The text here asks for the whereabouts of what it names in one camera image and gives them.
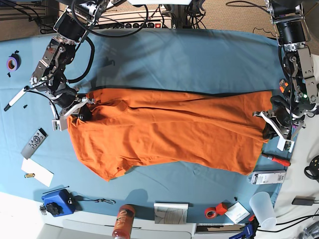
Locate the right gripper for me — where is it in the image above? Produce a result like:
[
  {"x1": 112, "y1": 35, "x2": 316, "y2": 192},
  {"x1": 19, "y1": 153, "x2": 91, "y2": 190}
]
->
[{"x1": 59, "y1": 97, "x2": 96, "y2": 121}]

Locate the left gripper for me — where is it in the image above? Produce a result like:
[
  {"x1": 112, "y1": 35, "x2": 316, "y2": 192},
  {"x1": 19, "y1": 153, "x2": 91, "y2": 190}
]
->
[{"x1": 253, "y1": 111, "x2": 306, "y2": 139}]

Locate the orange t-shirt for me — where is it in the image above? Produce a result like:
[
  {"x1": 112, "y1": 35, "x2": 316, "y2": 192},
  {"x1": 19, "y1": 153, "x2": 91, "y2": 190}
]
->
[{"x1": 67, "y1": 89, "x2": 272, "y2": 181}]

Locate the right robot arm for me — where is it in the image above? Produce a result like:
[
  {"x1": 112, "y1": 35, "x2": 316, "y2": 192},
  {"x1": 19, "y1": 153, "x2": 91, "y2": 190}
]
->
[{"x1": 24, "y1": 0, "x2": 108, "y2": 121}]

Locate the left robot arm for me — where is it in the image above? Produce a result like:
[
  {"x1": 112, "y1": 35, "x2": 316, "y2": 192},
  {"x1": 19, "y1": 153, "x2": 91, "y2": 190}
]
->
[{"x1": 263, "y1": 0, "x2": 319, "y2": 139}]

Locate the red screwdriver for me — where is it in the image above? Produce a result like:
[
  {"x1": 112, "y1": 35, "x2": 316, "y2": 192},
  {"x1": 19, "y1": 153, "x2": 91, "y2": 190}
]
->
[{"x1": 261, "y1": 153, "x2": 291, "y2": 167}]

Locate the packaged bit set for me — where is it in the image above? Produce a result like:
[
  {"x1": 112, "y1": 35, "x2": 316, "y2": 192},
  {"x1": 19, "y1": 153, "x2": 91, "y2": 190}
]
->
[{"x1": 247, "y1": 170, "x2": 286, "y2": 185}]

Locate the orange utility knife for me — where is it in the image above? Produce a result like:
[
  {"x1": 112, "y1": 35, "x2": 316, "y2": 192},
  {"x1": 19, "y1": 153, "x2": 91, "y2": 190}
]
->
[{"x1": 279, "y1": 79, "x2": 289, "y2": 95}]

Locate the grey remote control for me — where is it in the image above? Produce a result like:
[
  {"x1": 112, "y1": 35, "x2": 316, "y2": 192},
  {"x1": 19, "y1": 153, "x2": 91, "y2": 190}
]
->
[{"x1": 21, "y1": 128, "x2": 47, "y2": 159}]

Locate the blue table cloth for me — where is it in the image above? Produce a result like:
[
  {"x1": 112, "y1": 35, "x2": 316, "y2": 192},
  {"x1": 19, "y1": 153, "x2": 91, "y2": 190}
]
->
[{"x1": 0, "y1": 29, "x2": 284, "y2": 223}]

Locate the white marker pen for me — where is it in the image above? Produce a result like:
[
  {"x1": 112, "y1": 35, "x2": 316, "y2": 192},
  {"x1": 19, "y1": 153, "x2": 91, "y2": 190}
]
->
[{"x1": 4, "y1": 86, "x2": 30, "y2": 112}]

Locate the translucent plastic cup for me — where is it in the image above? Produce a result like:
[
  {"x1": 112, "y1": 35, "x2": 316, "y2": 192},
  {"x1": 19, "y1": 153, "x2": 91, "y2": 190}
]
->
[{"x1": 249, "y1": 192, "x2": 277, "y2": 230}]

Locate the black power adapter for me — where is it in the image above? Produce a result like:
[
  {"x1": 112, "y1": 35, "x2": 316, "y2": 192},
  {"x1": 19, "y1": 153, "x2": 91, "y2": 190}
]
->
[{"x1": 292, "y1": 196, "x2": 316, "y2": 206}]

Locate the white paper sheet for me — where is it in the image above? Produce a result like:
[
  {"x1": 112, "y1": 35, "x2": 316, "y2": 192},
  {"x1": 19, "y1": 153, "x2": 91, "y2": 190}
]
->
[{"x1": 21, "y1": 158, "x2": 54, "y2": 187}]

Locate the yellow AA battery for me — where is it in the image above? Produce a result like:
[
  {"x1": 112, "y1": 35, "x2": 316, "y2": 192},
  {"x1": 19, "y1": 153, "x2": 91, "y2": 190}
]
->
[{"x1": 24, "y1": 173, "x2": 35, "y2": 178}]

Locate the white card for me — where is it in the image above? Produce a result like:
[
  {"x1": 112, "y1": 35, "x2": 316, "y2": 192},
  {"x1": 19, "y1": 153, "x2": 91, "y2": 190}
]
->
[{"x1": 225, "y1": 202, "x2": 250, "y2": 224}]

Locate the purple tape roll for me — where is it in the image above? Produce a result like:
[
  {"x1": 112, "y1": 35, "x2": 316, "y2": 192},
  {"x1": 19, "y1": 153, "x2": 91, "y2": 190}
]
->
[{"x1": 6, "y1": 54, "x2": 21, "y2": 72}]

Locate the small red cube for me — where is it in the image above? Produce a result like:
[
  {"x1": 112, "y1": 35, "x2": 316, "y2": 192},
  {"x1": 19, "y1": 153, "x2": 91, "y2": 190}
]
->
[{"x1": 215, "y1": 203, "x2": 228, "y2": 215}]

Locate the blue box with knob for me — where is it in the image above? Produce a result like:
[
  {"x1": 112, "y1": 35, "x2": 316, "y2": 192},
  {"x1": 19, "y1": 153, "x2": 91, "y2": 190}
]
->
[{"x1": 41, "y1": 189, "x2": 76, "y2": 217}]

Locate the red tape roll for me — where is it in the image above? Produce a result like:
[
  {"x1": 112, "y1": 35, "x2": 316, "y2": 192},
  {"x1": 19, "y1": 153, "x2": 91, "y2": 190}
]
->
[{"x1": 204, "y1": 207, "x2": 218, "y2": 219}]

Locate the blue clamp at bottom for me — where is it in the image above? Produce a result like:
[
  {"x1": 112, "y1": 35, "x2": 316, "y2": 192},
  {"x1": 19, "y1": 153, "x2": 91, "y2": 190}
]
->
[{"x1": 229, "y1": 215, "x2": 259, "y2": 239}]

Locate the black power strip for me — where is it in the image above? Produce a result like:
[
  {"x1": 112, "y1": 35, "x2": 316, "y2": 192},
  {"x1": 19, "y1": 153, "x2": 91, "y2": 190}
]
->
[{"x1": 121, "y1": 21, "x2": 171, "y2": 28}]

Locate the orange drink bottle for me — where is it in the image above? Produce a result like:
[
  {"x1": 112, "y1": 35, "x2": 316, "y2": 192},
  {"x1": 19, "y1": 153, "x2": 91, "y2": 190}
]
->
[{"x1": 112, "y1": 205, "x2": 136, "y2": 239}]

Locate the grey notebook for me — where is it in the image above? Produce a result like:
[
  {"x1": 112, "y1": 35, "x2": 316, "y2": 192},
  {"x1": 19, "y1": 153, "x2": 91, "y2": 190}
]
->
[{"x1": 154, "y1": 202, "x2": 189, "y2": 225}]

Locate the black lanyard with carabiner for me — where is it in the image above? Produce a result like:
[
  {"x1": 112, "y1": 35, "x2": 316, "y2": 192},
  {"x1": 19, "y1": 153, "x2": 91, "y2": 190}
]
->
[{"x1": 74, "y1": 195, "x2": 116, "y2": 205}]

